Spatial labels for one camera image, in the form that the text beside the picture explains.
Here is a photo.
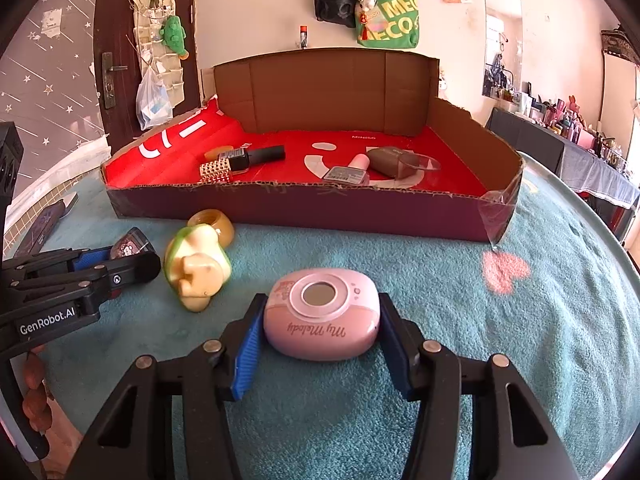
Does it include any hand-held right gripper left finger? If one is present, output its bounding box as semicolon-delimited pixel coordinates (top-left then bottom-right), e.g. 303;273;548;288
65;294;268;480

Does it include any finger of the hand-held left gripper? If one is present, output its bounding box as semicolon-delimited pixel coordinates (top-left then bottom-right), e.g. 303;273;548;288
10;252;162;311
4;247;115;281

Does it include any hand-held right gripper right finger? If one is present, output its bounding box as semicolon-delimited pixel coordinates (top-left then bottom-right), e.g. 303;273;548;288
379;294;581;480

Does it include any dark glitter bottle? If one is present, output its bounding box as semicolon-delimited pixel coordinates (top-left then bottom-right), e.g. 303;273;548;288
109;227;153;261

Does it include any pink oval compact device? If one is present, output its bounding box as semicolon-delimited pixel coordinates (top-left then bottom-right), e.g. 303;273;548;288
263;268;382;362

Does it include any gold studded cuff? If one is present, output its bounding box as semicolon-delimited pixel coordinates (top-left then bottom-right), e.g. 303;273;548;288
199;158;233;186

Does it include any brown cardboard box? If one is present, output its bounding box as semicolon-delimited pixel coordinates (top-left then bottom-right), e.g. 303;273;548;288
100;47;525;243

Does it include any black nail polish bottle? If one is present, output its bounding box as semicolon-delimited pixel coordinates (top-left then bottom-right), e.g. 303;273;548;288
217;145;286;175

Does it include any pink nail polish bottle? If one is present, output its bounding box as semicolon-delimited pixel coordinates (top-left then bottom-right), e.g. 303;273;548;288
321;152;371;184

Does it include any clear plastic wine glass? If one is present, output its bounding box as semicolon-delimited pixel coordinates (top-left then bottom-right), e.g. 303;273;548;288
397;154;442;173

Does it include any person's left hand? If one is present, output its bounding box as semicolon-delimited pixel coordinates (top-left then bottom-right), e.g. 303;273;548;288
21;345;55;431

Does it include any black smartphone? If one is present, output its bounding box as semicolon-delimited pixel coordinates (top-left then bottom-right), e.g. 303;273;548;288
20;199;68;256

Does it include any green yellow avocado toy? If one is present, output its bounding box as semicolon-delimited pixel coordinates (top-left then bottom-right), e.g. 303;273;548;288
164;224;233;313

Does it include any white plastic bag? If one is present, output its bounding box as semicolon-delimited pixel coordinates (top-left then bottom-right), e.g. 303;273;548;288
136;65;173;131

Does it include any brown oblong case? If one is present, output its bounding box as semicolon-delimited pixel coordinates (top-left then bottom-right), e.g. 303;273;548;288
366;146;418;179

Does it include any red plastic bag liner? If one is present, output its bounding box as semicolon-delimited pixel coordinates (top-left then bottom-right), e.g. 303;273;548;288
105;97;488;196

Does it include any green plush toy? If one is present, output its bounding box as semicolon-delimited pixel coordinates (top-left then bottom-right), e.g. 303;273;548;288
161;14;192;58

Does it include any dark brown door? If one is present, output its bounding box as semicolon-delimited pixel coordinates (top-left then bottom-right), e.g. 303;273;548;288
92;0;201;123

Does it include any clear hanging organizer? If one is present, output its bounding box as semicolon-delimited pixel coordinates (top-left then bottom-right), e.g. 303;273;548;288
126;0;188;106

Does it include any desk with blue cloth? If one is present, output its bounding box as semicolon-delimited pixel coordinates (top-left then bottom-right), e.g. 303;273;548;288
486;106;640;241

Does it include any row of cosmetic bottles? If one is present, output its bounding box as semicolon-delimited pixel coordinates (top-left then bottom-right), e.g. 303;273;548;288
492;80;636;181

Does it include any green tote bag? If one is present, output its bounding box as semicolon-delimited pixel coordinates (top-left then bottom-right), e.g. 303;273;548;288
355;0;421;50

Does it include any white cabinet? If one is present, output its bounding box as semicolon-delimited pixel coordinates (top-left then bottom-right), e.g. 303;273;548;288
597;50;640;151

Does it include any dark bag on cabinet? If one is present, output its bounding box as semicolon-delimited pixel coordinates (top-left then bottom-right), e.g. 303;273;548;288
600;25;640;66

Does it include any yellow ring cup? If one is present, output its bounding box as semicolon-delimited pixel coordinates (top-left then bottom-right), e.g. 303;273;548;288
187;210;236;248

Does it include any metal door handle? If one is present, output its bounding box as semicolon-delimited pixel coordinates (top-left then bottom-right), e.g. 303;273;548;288
101;51;128;110

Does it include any wall mirror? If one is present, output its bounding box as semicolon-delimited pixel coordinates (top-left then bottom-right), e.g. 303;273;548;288
482;0;523;98

